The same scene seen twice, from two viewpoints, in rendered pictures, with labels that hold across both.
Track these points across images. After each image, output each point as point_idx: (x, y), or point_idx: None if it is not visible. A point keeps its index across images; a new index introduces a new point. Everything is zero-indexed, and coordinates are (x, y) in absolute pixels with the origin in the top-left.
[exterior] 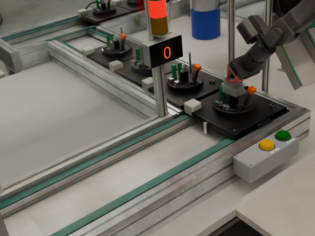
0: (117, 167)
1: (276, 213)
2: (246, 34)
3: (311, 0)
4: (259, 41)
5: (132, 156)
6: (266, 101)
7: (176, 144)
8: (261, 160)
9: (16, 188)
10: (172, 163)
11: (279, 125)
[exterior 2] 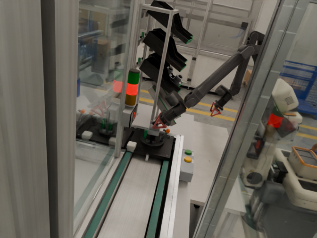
0: (119, 200)
1: (206, 193)
2: (173, 101)
3: (208, 84)
4: (181, 105)
5: (119, 189)
6: (162, 134)
7: (136, 172)
8: (193, 168)
9: None
10: (146, 185)
11: (180, 147)
